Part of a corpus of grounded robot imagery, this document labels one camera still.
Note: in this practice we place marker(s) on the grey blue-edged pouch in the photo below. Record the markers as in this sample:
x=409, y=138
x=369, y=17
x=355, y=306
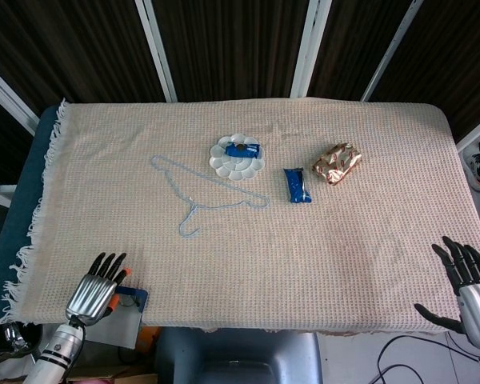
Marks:
x=124, y=328

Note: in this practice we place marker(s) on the chrome metal fitting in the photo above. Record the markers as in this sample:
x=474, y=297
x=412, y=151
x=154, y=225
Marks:
x=18, y=338

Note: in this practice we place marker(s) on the dark teal table pad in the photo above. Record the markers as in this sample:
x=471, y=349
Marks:
x=24, y=192

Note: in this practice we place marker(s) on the grey blue plastic chair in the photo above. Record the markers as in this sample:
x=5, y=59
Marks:
x=240, y=356

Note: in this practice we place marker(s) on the white flower paint palette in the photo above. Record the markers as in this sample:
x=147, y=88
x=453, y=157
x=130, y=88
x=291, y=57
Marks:
x=236, y=170

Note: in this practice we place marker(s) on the white frame post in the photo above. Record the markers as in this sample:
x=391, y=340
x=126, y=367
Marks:
x=158, y=52
x=310, y=48
x=390, y=52
x=8, y=98
x=478, y=130

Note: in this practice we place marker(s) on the small blue cookie packet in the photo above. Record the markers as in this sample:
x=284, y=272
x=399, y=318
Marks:
x=242, y=150

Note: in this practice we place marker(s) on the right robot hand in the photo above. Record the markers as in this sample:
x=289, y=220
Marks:
x=478, y=308

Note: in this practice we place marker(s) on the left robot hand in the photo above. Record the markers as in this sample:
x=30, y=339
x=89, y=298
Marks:
x=90, y=296

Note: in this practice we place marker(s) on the long blue snack packet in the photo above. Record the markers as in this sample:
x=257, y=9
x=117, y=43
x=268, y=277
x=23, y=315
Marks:
x=298, y=186

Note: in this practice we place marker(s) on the orange object under table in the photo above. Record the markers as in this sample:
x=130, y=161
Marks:
x=152, y=331

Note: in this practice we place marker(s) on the brown cardboard box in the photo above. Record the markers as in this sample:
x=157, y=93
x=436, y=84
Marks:
x=112, y=376

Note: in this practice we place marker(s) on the crumpled gold red wrapper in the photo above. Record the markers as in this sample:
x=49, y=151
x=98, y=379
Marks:
x=336, y=164

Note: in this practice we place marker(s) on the beige waffle weave blanket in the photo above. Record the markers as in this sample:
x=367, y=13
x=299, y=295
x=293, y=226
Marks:
x=264, y=264

